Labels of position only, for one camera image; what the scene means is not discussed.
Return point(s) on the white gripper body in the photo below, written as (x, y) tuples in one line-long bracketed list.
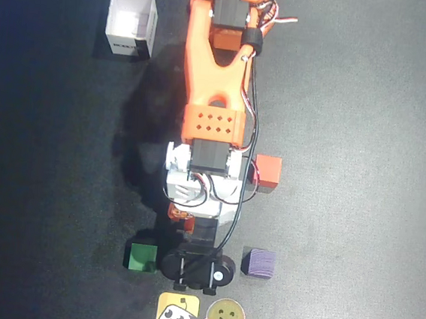
[(205, 231)]

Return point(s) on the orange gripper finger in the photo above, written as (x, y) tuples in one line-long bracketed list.
[(181, 215)]

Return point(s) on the orange and white robot arm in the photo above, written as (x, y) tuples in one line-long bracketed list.
[(199, 71)]

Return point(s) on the red wooden cube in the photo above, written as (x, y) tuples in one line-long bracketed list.
[(270, 170)]

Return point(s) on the green wooden cube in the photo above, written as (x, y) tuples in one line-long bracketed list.
[(139, 256)]

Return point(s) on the purple wooden cube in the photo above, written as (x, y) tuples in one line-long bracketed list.
[(261, 263)]

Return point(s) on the yellow robot mascot sticker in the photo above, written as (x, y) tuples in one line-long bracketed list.
[(177, 312)]

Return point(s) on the hugging face emoji sticker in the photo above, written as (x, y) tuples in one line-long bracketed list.
[(224, 318)]

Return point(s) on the black fabric mat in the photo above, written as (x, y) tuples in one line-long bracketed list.
[(347, 180)]

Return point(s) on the white open cardboard box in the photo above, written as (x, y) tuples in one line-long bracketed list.
[(130, 16)]

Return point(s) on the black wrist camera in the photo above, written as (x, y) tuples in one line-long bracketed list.
[(197, 267)]

